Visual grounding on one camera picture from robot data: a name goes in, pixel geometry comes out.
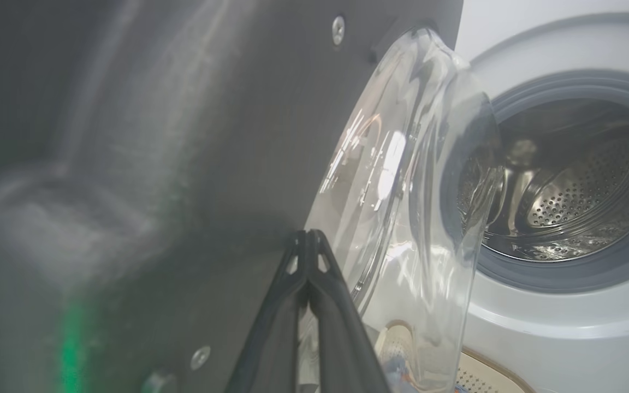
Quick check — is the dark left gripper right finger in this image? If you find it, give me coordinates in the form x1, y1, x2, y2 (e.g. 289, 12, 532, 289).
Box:
306, 229, 391, 393

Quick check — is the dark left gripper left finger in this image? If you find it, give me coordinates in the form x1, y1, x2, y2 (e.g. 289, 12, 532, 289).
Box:
226, 229, 310, 393

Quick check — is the blue orange patterned garment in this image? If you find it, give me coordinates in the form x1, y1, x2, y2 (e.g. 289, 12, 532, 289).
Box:
383, 355, 419, 393

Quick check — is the black round washer door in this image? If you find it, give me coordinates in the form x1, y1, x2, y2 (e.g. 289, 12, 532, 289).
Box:
0, 0, 506, 393

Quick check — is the white front-load washing machine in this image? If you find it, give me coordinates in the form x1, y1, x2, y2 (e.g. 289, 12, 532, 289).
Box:
451, 0, 629, 393

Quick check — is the stainless steel washing machine drum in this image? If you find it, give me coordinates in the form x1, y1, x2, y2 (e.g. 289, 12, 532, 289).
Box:
459, 98, 629, 263

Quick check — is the cream perforated laundry basket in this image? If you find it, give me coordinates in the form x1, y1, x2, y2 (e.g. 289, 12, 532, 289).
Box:
375, 322, 536, 393

